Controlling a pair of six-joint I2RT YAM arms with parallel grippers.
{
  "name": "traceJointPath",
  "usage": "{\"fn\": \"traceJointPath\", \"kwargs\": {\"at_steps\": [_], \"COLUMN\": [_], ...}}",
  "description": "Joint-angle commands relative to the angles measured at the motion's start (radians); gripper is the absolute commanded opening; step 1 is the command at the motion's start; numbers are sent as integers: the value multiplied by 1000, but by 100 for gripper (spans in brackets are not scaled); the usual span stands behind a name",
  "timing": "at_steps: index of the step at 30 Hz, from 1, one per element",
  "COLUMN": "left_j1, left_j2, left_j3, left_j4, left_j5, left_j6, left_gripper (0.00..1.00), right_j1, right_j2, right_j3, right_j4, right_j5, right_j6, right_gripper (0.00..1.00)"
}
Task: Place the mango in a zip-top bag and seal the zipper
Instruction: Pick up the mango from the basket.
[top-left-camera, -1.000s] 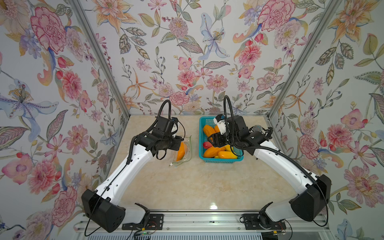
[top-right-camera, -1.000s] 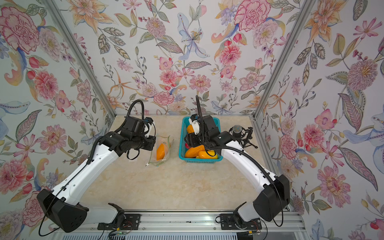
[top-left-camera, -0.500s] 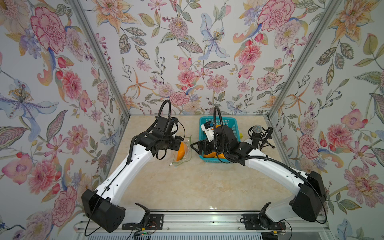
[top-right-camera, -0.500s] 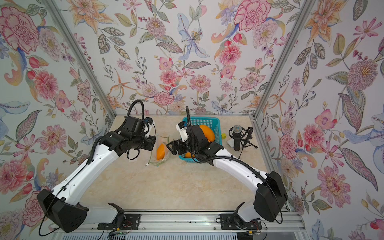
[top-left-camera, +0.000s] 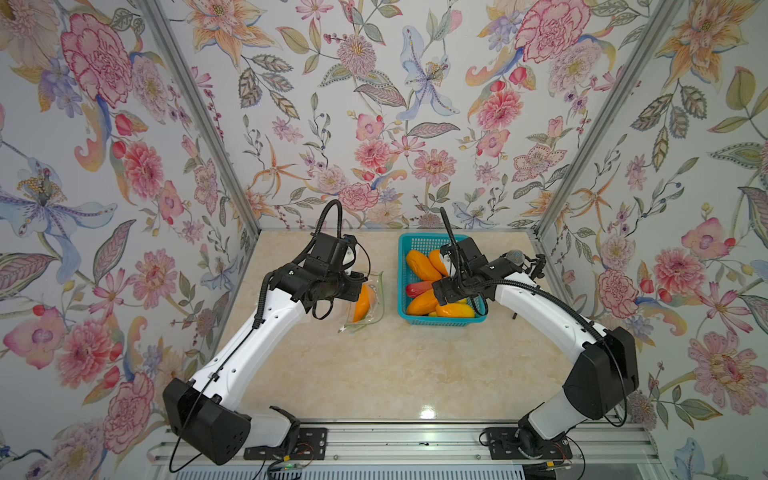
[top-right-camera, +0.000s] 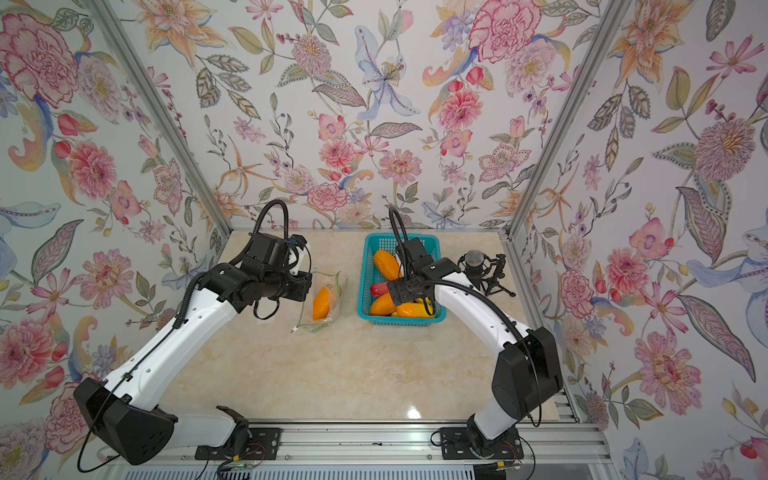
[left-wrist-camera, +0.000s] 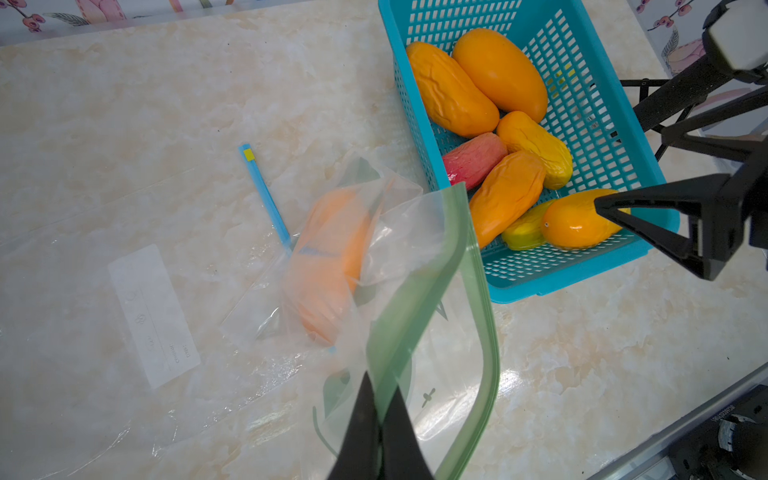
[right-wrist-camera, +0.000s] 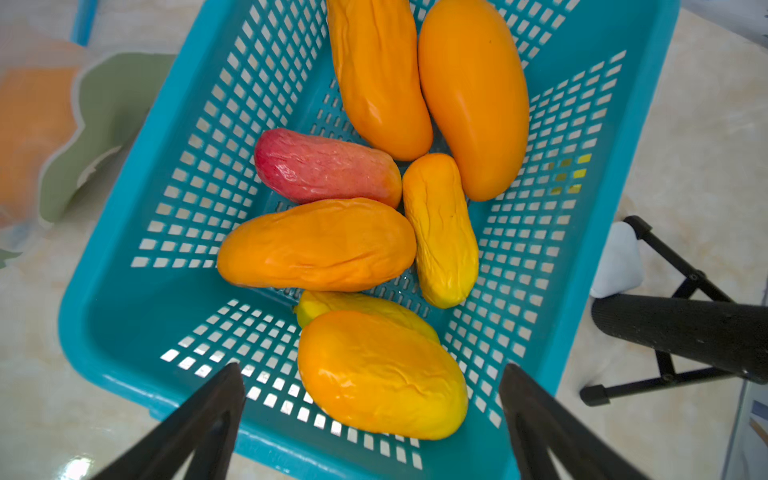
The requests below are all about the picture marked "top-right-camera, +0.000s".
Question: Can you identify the aluminium corner post right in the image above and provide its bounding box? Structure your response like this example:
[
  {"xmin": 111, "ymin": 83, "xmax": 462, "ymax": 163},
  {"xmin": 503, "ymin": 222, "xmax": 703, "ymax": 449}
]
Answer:
[{"xmin": 505, "ymin": 0, "xmax": 630, "ymax": 240}]

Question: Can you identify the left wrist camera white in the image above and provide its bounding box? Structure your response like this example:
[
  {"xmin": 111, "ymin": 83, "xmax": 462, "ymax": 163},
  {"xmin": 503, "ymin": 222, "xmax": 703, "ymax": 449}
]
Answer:
[{"xmin": 288, "ymin": 234, "xmax": 310, "ymax": 276}]

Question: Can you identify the aluminium corner post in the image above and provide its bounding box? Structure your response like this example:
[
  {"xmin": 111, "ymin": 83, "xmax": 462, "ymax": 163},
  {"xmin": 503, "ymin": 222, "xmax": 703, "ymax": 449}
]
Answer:
[
  {"xmin": 505, "ymin": 0, "xmax": 630, "ymax": 240},
  {"xmin": 84, "ymin": 0, "xmax": 233, "ymax": 237}
]

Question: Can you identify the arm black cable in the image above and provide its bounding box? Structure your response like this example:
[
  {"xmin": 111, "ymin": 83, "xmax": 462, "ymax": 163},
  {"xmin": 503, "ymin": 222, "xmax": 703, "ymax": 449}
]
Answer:
[
  {"xmin": 230, "ymin": 199, "xmax": 292, "ymax": 265},
  {"xmin": 388, "ymin": 206, "xmax": 544, "ymax": 428}
]

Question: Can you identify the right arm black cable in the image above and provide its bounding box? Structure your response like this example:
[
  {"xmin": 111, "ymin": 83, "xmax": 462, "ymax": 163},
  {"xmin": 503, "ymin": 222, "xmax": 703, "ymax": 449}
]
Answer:
[{"xmin": 388, "ymin": 206, "xmax": 544, "ymax": 428}]

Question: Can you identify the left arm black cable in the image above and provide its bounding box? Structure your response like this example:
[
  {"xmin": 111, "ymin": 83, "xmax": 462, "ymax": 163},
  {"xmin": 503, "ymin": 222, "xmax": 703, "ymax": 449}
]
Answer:
[{"xmin": 230, "ymin": 199, "xmax": 292, "ymax": 265}]

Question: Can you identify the aluminium corner post left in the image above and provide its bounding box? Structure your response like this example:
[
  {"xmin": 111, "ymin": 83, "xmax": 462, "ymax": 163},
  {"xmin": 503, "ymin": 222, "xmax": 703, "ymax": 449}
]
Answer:
[{"xmin": 84, "ymin": 0, "xmax": 233, "ymax": 237}]

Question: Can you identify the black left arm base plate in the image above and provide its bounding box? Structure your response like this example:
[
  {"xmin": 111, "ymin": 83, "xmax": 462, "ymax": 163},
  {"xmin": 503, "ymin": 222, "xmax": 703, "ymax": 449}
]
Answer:
[{"xmin": 194, "ymin": 427, "xmax": 283, "ymax": 462}]

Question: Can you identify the clear zip-top bag green print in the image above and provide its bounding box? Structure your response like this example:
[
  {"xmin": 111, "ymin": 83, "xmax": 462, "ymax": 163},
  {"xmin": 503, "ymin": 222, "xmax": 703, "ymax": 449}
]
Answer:
[{"xmin": 292, "ymin": 270, "xmax": 347, "ymax": 333}]

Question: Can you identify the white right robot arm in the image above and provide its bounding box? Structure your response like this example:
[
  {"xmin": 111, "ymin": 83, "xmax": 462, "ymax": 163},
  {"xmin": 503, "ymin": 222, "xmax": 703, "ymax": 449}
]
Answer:
[{"xmin": 388, "ymin": 238, "xmax": 564, "ymax": 443}]

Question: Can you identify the aluminium front rail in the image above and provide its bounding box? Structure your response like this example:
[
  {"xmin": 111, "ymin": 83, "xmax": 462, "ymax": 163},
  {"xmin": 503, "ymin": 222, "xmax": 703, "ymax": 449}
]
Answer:
[{"xmin": 98, "ymin": 419, "xmax": 613, "ymax": 469}]

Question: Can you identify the yellow mango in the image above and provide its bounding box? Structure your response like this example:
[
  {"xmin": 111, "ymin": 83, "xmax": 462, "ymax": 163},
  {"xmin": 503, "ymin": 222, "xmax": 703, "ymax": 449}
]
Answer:
[{"xmin": 393, "ymin": 299, "xmax": 436, "ymax": 318}]

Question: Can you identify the orange mango front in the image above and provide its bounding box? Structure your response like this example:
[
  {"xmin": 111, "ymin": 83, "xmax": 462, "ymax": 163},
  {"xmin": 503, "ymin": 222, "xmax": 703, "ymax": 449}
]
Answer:
[{"xmin": 369, "ymin": 293, "xmax": 397, "ymax": 317}]

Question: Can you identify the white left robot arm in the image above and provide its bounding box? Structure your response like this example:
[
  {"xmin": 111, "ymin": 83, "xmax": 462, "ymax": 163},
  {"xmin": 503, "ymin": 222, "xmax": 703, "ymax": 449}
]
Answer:
[{"xmin": 74, "ymin": 232, "xmax": 312, "ymax": 465}]

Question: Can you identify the teal plastic basket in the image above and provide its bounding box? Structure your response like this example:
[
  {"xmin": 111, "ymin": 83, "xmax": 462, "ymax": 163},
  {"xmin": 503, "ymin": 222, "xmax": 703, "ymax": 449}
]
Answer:
[{"xmin": 357, "ymin": 232, "xmax": 446, "ymax": 327}]

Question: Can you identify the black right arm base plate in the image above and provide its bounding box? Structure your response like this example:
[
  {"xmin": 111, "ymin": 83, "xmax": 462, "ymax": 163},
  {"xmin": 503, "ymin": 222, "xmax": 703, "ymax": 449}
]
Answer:
[{"xmin": 430, "ymin": 427, "xmax": 525, "ymax": 462}]

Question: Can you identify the red mango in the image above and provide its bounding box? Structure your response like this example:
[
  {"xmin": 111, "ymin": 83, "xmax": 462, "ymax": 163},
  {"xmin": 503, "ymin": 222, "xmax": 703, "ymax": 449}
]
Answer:
[{"xmin": 369, "ymin": 282, "xmax": 389, "ymax": 299}]

